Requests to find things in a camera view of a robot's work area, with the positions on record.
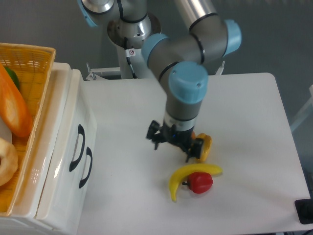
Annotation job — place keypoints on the red bell pepper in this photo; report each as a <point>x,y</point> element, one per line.
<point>199,182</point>

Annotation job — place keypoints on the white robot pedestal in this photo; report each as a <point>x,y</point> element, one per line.
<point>132,64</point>

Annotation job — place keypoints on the yellow woven basket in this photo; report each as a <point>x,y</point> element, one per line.
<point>32,65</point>

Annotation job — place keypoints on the yellow banana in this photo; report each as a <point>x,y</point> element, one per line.
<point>182,174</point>

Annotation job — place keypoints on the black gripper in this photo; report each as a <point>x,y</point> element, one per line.
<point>182,139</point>

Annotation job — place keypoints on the green pepper in basket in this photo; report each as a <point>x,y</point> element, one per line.
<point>13,76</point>

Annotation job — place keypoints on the orange baguette bread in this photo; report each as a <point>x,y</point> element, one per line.
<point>13,102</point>

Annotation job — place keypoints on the black device at edge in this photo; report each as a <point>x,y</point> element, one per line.
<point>304,208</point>

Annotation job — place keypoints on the beige bagel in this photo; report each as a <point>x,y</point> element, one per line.
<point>8,161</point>

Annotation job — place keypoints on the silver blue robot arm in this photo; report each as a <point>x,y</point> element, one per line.
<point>144,52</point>

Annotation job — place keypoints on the white drawer cabinet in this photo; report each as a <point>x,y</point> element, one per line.
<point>22,220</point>

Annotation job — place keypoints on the yellow bell pepper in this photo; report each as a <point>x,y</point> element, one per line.
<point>205,148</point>

